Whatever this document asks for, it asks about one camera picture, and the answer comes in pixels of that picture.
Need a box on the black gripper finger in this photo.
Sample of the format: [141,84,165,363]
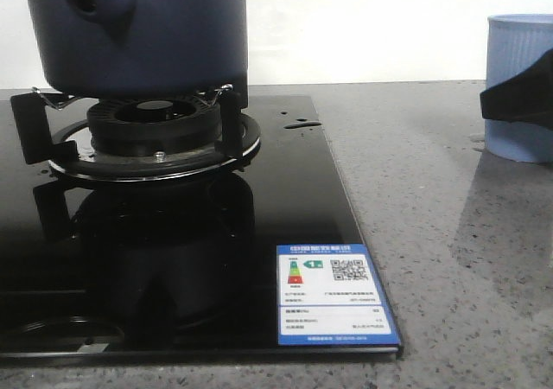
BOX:
[480,49,552,124]

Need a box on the dark blue cooking pot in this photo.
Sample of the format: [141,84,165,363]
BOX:
[28,0,248,99]

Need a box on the black round gas burner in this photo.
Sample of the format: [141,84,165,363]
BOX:
[86,96,221,156]

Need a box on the light blue ribbed cup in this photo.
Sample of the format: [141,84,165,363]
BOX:
[484,14,552,163]

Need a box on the black metal pot support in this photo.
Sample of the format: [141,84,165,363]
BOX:
[10,85,260,183]

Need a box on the black glass gas stove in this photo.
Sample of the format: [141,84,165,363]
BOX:
[1,96,403,367]

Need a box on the blue energy label sticker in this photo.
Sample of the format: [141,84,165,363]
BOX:
[276,244,401,349]

